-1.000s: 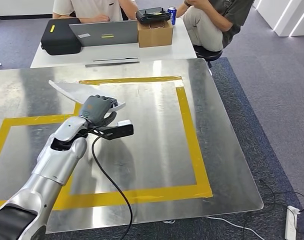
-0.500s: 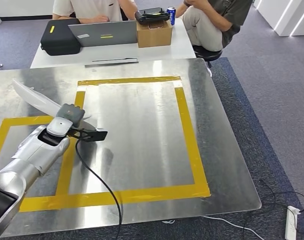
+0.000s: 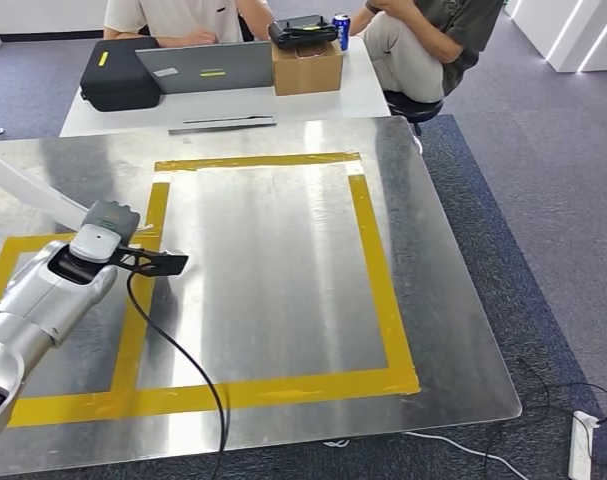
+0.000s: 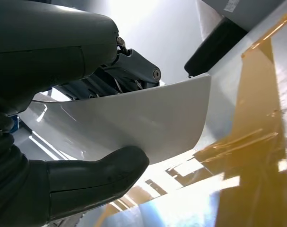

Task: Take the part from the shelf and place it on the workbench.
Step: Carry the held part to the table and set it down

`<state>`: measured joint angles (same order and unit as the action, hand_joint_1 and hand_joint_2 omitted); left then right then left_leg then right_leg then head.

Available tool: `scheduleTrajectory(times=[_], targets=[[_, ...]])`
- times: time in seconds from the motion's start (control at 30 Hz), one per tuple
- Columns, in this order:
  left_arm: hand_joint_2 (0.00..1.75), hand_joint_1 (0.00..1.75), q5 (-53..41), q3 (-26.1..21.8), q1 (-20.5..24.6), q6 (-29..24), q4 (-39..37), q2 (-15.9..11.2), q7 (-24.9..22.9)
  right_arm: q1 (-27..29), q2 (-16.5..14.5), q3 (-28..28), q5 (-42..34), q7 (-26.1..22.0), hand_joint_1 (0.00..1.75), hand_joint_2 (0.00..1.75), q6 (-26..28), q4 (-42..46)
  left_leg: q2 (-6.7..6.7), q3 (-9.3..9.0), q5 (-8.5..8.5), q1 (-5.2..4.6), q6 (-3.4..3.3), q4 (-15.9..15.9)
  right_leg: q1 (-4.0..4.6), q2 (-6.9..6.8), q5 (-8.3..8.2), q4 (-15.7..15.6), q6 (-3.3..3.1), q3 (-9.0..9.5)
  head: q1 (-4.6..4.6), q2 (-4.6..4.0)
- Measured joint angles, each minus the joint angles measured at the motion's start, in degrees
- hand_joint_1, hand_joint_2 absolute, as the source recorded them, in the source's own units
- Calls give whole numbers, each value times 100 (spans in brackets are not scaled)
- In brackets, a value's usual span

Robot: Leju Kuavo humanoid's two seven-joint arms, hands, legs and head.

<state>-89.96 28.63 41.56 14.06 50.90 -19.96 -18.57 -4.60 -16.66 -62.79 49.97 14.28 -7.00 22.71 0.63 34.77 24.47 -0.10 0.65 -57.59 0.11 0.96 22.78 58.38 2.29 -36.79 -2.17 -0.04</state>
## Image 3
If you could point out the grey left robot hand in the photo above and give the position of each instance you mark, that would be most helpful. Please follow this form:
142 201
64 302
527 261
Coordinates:
113 218

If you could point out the white plastic body part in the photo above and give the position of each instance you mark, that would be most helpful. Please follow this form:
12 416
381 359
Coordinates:
28 189

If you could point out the stainless steel workbench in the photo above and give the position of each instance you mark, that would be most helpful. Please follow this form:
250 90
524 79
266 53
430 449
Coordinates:
458 331

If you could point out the black carrying case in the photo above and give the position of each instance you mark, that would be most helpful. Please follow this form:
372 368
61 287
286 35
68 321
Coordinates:
118 76

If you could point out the white desk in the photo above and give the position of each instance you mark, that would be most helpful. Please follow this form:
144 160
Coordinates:
233 106

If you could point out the grey laptop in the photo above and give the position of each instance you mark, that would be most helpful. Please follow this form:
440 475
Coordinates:
208 66

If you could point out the person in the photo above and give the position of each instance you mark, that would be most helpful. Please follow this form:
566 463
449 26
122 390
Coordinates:
433 40
183 16

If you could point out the cardboard box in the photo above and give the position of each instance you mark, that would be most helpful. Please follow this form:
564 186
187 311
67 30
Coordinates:
307 73

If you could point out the black handheld controller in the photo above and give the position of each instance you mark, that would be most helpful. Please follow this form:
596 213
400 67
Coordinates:
303 30

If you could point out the blue drink can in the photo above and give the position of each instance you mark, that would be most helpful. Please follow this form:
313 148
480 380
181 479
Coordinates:
341 33

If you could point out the large yellow tape rectangle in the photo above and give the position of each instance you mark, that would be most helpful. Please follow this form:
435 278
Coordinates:
383 298

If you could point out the black stool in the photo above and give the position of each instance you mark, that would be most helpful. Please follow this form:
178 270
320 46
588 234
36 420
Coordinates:
413 109

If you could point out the white power strip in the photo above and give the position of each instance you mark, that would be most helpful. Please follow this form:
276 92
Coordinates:
583 450

